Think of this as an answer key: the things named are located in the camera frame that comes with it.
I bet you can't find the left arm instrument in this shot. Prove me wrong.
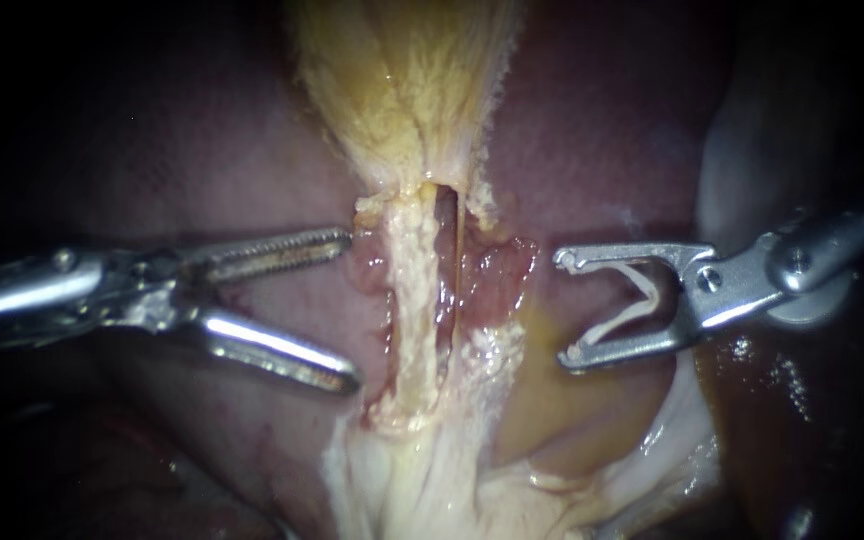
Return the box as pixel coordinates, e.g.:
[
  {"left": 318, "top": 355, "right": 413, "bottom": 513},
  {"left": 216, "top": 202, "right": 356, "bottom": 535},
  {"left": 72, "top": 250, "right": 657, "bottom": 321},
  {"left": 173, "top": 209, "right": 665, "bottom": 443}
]
[{"left": 0, "top": 247, "right": 210, "bottom": 352}]

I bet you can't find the left arm instrument jaw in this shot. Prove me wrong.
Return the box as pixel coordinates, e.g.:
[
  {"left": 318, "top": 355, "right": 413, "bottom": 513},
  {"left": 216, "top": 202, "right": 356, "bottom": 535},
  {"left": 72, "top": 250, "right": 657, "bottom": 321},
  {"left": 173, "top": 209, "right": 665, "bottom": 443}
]
[
  {"left": 179, "top": 226, "right": 355, "bottom": 286},
  {"left": 193, "top": 309, "right": 364, "bottom": 397}
]

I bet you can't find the thin tube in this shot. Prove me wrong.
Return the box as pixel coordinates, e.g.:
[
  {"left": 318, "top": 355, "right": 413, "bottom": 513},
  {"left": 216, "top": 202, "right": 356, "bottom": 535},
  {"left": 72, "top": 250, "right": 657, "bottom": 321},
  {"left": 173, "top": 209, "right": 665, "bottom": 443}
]
[{"left": 353, "top": 185, "right": 445, "bottom": 436}]

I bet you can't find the white clip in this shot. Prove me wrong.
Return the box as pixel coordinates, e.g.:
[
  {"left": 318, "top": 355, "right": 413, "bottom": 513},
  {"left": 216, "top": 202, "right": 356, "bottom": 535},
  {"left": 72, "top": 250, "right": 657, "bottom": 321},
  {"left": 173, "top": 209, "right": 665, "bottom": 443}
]
[{"left": 560, "top": 253, "right": 663, "bottom": 360}]

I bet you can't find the gallbladder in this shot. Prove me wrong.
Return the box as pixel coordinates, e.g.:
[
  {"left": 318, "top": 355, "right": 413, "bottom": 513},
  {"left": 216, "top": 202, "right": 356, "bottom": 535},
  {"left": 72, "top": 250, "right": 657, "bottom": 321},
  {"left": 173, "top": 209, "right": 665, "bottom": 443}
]
[{"left": 287, "top": 0, "right": 529, "bottom": 200}]

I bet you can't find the right arm instrument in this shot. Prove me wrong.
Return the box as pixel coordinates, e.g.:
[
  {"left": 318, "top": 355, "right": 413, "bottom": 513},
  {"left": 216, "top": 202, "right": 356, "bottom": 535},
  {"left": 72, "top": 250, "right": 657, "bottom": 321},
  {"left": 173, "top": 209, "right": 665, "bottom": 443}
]
[{"left": 670, "top": 200, "right": 864, "bottom": 336}]

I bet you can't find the dark red liver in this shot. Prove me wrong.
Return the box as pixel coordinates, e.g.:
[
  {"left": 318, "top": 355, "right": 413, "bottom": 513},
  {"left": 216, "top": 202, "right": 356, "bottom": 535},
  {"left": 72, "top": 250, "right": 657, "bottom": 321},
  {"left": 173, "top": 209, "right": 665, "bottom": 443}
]
[{"left": 0, "top": 0, "right": 861, "bottom": 540}]

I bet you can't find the right arm instrument jaw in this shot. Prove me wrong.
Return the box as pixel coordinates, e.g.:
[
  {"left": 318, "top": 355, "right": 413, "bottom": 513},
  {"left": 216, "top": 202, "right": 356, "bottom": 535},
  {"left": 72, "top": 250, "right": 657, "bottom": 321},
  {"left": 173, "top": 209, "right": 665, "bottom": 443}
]
[
  {"left": 554, "top": 320, "right": 704, "bottom": 374},
  {"left": 551, "top": 241, "right": 718, "bottom": 274}
]

